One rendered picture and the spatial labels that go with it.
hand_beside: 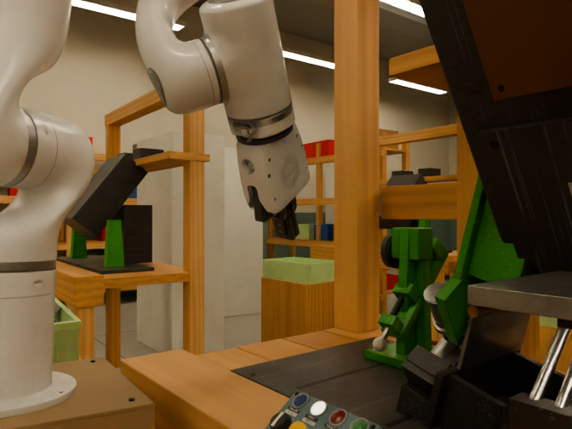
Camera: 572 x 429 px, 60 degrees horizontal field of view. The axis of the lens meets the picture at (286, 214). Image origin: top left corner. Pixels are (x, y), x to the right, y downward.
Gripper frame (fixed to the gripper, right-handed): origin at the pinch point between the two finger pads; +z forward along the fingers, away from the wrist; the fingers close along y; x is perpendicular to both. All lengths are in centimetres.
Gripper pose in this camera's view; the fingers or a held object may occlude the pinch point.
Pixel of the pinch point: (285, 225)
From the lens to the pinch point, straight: 72.4
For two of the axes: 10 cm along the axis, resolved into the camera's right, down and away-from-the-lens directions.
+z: 1.8, 8.2, 5.5
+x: -8.3, -1.7, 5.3
